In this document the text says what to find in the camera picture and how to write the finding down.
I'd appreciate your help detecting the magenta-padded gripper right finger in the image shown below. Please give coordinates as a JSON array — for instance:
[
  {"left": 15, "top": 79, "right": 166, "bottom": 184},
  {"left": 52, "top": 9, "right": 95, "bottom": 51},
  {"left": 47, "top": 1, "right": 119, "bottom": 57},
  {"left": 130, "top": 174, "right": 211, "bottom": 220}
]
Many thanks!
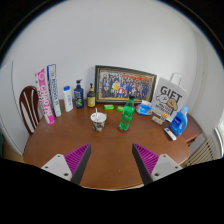
[{"left": 131, "top": 143, "right": 184, "bottom": 186}]

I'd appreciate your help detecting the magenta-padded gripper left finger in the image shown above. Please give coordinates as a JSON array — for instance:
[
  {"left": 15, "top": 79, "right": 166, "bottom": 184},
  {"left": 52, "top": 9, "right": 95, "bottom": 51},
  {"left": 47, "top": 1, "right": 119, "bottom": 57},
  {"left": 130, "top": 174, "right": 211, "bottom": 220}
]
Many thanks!
[{"left": 40, "top": 143, "right": 92, "bottom": 186}]

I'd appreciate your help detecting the green plastic drink bottle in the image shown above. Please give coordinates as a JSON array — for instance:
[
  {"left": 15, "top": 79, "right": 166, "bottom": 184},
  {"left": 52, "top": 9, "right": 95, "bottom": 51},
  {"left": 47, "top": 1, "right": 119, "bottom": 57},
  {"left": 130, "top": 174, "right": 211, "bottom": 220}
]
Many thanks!
[{"left": 118, "top": 95, "right": 136, "bottom": 132}]

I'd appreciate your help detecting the white remote control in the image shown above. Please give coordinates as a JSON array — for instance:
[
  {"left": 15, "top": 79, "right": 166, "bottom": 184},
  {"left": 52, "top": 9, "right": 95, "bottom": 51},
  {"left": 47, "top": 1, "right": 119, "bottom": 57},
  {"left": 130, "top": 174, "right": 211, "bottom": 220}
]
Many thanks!
[{"left": 163, "top": 127, "right": 178, "bottom": 141}]

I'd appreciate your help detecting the blue detergent bottle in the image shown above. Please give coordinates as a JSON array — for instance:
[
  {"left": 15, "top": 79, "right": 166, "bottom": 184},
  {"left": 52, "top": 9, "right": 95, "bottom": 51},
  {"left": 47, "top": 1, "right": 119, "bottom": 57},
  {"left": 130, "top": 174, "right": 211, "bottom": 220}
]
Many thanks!
[{"left": 169, "top": 105, "right": 190, "bottom": 137}]

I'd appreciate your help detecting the small beige snack packet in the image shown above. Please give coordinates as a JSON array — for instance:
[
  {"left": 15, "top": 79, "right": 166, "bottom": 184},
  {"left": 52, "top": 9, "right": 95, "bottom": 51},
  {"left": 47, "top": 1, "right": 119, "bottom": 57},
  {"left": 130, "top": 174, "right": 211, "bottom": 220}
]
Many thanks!
[{"left": 150, "top": 115, "right": 165, "bottom": 126}]

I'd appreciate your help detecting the flat round red coaster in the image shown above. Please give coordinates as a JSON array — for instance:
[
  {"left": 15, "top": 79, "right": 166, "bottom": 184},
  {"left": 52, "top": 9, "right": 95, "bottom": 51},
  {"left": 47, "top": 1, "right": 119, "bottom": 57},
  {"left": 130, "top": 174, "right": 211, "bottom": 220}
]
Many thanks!
[{"left": 116, "top": 125, "right": 130, "bottom": 134}]

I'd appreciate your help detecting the patterned paper cup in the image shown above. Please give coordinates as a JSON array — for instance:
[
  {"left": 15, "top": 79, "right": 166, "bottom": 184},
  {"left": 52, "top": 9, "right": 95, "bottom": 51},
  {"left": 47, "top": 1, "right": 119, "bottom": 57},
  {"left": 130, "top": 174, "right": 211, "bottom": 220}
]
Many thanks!
[{"left": 90, "top": 111, "right": 108, "bottom": 133}]

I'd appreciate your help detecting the blue tissue pack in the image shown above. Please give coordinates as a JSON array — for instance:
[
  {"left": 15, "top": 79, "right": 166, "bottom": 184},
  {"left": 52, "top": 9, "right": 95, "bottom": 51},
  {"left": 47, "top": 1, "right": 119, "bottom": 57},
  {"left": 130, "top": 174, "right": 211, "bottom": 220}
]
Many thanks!
[{"left": 135, "top": 99, "right": 154, "bottom": 117}]

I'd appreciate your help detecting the dark wooden chair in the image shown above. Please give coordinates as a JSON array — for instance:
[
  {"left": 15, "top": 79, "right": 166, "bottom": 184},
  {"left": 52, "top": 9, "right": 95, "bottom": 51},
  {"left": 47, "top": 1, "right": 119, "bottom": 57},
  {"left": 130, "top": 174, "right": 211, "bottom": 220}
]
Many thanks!
[{"left": 18, "top": 85, "right": 42, "bottom": 136}]

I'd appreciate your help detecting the white bottle blue cap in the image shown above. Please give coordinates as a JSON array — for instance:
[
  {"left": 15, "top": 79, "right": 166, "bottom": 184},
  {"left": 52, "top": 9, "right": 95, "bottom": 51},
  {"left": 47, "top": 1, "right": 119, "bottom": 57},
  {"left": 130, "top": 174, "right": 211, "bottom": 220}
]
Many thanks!
[{"left": 63, "top": 85, "right": 74, "bottom": 113}]

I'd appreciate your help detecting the white paper gift bag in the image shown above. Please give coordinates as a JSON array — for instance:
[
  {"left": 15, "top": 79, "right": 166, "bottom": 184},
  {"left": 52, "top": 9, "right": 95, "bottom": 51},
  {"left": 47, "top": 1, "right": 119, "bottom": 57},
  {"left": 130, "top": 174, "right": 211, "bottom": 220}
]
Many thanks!
[{"left": 151, "top": 72, "right": 189, "bottom": 123}]

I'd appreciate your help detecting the pink white shuttlecock tube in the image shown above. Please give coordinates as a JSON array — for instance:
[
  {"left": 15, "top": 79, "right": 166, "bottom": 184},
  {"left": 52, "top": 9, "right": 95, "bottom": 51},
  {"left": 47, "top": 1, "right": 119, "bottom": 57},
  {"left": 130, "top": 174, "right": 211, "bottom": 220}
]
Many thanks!
[{"left": 34, "top": 67, "right": 56, "bottom": 126}]

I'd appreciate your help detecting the dark blue pump bottle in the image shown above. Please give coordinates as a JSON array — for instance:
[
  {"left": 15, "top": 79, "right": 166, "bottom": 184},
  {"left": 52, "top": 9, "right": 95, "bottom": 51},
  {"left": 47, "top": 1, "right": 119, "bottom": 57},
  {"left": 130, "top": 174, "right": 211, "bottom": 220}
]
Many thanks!
[{"left": 73, "top": 78, "right": 85, "bottom": 109}]

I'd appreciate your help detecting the amber pump bottle yellow label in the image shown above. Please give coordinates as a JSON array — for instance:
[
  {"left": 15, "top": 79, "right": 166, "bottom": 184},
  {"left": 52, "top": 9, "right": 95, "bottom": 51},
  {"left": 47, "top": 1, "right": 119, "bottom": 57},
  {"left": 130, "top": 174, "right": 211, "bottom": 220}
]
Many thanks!
[{"left": 86, "top": 82, "right": 97, "bottom": 108}]

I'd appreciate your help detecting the blue white shuttlecock tube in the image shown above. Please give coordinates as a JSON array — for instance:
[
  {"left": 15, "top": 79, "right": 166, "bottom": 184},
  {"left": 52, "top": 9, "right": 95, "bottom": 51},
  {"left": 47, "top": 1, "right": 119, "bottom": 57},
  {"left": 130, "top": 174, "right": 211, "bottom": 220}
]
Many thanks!
[{"left": 46, "top": 63, "right": 63, "bottom": 118}]

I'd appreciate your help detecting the white door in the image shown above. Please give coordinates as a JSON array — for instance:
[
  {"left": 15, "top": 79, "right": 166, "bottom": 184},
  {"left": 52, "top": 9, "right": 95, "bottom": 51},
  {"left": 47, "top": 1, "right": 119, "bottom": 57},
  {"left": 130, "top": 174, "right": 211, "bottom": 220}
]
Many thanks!
[{"left": 0, "top": 61, "right": 15, "bottom": 154}]

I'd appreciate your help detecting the framed group photo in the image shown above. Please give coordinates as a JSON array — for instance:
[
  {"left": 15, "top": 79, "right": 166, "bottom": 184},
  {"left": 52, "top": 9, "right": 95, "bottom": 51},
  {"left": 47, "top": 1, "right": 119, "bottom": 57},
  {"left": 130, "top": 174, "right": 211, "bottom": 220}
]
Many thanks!
[{"left": 94, "top": 64, "right": 158, "bottom": 105}]

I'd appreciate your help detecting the white wall radiator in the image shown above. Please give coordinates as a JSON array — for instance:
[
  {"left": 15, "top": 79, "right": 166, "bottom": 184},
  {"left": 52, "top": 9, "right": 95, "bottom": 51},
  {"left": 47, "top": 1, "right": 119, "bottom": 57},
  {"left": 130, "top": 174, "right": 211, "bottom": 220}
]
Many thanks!
[{"left": 181, "top": 134, "right": 221, "bottom": 168}]

